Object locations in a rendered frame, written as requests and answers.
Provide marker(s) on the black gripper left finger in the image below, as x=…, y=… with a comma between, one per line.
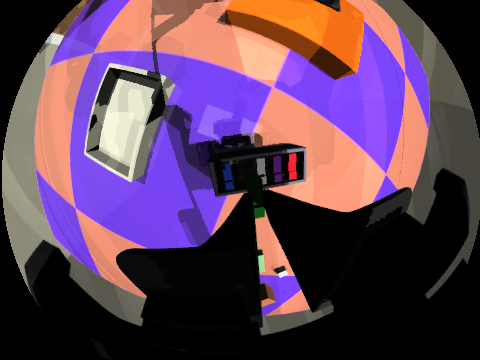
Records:
x=226, y=264

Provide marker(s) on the green rectangular bar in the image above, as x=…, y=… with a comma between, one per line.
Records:
x=261, y=261

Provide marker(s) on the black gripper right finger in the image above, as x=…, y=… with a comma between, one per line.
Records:
x=321, y=243

